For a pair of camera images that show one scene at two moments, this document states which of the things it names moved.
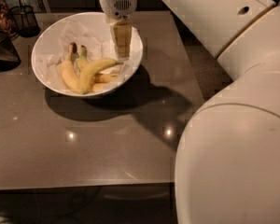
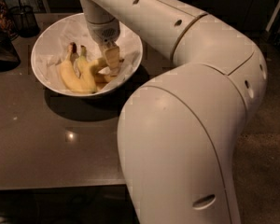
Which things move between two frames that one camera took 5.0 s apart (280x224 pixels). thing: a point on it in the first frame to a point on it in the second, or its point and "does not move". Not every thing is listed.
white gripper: x=118 y=4 to x=104 y=33
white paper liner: x=91 y=30 does not move
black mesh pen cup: x=26 y=21 does not move
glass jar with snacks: x=1 y=20 does not move
